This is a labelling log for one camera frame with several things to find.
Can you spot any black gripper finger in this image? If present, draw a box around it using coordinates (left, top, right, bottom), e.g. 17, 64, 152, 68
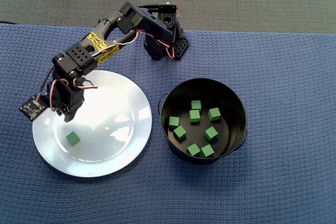
64, 107, 79, 123

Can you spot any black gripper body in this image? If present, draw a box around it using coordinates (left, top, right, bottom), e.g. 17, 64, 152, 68
46, 78, 86, 117

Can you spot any white round plate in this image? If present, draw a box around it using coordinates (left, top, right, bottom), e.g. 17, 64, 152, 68
32, 70, 153, 178

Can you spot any black metal bucket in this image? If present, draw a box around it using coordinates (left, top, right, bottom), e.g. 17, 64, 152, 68
157, 78, 248, 166

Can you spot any blue woven table cloth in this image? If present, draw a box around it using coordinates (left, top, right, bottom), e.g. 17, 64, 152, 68
0, 23, 336, 224

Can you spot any red white servo wire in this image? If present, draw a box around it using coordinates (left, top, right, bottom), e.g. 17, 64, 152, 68
131, 26, 176, 59
72, 77, 99, 90

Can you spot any black camera cable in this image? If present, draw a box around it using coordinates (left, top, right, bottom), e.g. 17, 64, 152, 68
38, 68, 55, 99

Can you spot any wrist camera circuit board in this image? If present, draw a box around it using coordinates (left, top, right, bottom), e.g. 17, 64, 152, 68
19, 94, 49, 121

